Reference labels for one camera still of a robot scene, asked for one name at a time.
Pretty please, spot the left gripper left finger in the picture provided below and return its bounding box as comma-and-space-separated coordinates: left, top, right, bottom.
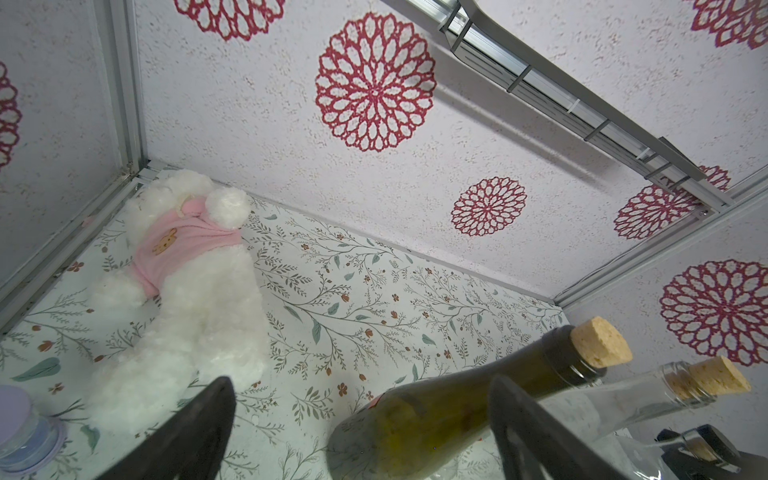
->
99, 376, 236, 480

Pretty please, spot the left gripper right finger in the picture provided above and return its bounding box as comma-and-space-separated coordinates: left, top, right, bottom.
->
488, 376, 625, 480

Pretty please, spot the clear bottle with red label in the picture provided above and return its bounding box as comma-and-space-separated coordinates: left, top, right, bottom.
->
611, 424, 768, 480

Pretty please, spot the tall clear corked bottle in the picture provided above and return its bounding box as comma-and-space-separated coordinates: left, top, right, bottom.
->
541, 357, 751, 468

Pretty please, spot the dark green wine bottle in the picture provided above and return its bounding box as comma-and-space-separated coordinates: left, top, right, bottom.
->
326, 317, 633, 479

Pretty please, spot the white plush toy pink shirt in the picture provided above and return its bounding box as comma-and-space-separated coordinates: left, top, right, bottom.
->
87, 170, 269, 432

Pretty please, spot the small purple capped jar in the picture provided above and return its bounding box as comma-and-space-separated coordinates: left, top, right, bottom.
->
1, 385, 67, 477

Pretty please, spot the black wall shelf rack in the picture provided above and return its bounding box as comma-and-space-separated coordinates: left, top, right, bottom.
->
388, 1, 735, 213

